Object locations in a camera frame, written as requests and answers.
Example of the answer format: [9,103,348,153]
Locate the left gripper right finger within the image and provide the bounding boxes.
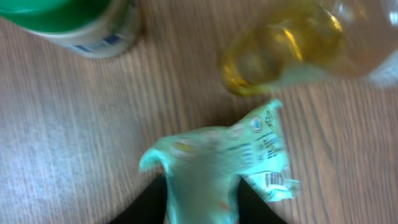
[238,178,287,224]

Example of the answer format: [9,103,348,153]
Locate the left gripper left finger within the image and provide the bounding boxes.
[109,174,167,224]

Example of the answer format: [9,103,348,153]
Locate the teal snack bar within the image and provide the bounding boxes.
[139,100,301,223]

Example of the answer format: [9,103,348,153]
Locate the green lid jar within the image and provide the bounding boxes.
[1,0,142,58]

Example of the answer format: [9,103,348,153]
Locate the yellow liquid bottle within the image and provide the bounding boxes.
[220,0,397,96]

